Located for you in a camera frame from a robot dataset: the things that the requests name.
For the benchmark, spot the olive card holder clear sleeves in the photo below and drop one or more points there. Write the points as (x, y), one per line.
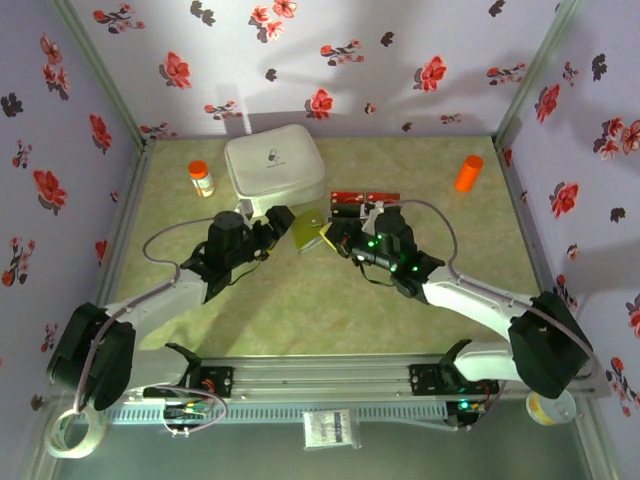
(310, 232)

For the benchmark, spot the clear acrylic card tray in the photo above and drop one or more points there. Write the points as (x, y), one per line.
(367, 202)

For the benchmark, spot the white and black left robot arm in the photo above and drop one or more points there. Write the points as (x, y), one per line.
(160, 305)

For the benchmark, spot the black VIP card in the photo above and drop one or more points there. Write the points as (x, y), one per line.
(349, 205)
(345, 214)
(390, 206)

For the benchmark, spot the red VIP card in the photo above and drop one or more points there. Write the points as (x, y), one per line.
(350, 195)
(385, 196)

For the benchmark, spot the white label card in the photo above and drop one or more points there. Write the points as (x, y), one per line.
(330, 429)

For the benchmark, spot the orange-capped pill bottle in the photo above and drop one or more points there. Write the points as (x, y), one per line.
(201, 180)

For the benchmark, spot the white zip pouch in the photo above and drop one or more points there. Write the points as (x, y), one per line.
(272, 165)

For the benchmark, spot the orange cylinder container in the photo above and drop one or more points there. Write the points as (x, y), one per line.
(469, 174)

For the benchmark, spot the green circuit board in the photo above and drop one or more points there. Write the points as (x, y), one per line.
(192, 410)

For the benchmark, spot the black circuit board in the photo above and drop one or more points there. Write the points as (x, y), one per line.
(465, 406)

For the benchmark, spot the clear tape roll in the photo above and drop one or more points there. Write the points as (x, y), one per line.
(100, 427)

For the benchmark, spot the white and yellow tub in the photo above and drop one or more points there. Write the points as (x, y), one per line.
(552, 412)

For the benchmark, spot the aluminium side rail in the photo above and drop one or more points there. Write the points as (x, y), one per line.
(127, 215)
(527, 225)

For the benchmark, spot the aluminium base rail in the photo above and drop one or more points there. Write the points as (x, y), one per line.
(320, 372)

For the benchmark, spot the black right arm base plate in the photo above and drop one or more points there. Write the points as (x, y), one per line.
(425, 380)

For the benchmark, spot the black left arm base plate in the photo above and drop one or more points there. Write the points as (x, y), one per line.
(220, 380)

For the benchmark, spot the aluminium frame post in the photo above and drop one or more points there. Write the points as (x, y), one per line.
(104, 75)
(536, 75)

